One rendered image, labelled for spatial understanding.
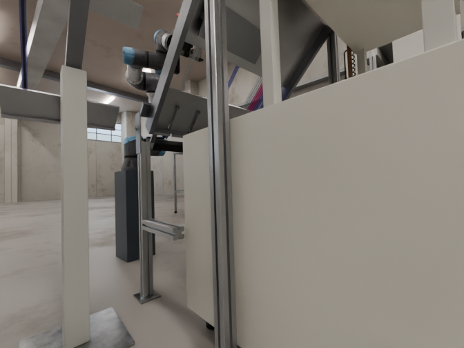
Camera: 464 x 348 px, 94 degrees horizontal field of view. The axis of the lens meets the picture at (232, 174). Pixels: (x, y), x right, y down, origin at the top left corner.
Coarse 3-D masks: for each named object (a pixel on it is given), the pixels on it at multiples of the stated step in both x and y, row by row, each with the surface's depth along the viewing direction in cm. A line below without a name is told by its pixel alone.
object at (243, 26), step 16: (240, 0) 79; (256, 0) 82; (288, 0) 88; (240, 16) 79; (256, 16) 86; (288, 16) 93; (304, 16) 97; (192, 32) 78; (240, 32) 83; (256, 32) 86; (288, 32) 98; (304, 32) 103; (240, 48) 88; (256, 48) 91; (288, 48) 104; (304, 48) 109; (240, 64) 97; (256, 64) 101; (288, 64) 111; (288, 80) 119
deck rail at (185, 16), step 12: (192, 0) 68; (180, 12) 73; (192, 12) 70; (180, 24) 73; (180, 36) 73; (168, 48) 79; (180, 48) 76; (168, 60) 79; (168, 72) 80; (168, 84) 83; (156, 96) 87; (156, 108) 87; (156, 120) 90
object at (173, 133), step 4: (156, 128) 97; (160, 128) 98; (156, 132) 95; (160, 132) 96; (164, 132) 98; (168, 132) 100; (172, 132) 101; (176, 132) 103; (180, 132) 105; (184, 132) 107; (168, 136) 99; (172, 136) 100; (176, 136) 101; (180, 136) 103
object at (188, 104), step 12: (168, 96) 90; (180, 96) 93; (192, 96) 96; (168, 108) 94; (180, 108) 97; (192, 108) 100; (204, 108) 104; (240, 108) 115; (168, 120) 98; (180, 120) 101; (192, 120) 105; (204, 120) 109; (192, 132) 110
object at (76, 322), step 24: (72, 72) 64; (72, 96) 64; (72, 120) 63; (72, 144) 63; (72, 168) 63; (72, 192) 63; (72, 216) 62; (72, 240) 62; (72, 264) 62; (72, 288) 62; (72, 312) 61; (48, 336) 66; (72, 336) 61; (96, 336) 66; (120, 336) 65
